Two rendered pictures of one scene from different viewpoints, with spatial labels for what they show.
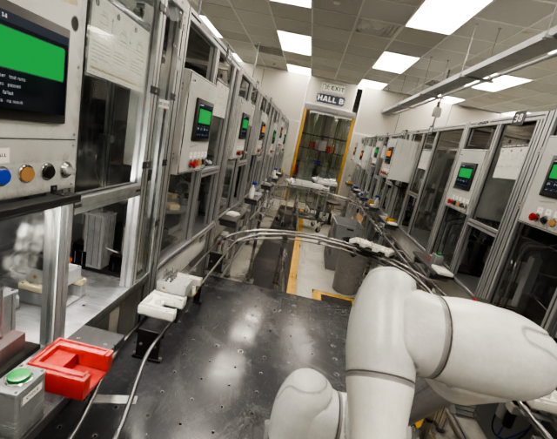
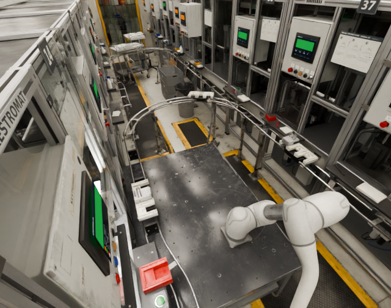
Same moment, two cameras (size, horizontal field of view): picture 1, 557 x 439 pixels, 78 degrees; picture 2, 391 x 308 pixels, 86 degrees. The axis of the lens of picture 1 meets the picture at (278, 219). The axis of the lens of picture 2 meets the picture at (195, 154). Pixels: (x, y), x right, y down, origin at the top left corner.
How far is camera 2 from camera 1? 0.72 m
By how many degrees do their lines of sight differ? 33
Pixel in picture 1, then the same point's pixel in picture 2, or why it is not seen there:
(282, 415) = (235, 230)
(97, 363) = (163, 265)
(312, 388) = (243, 217)
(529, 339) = (342, 206)
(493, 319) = (332, 206)
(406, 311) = (308, 220)
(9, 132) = not seen: hidden behind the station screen
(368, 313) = (296, 226)
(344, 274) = (184, 107)
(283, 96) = not seen: outside the picture
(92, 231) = not seen: hidden behind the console
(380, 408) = (311, 253)
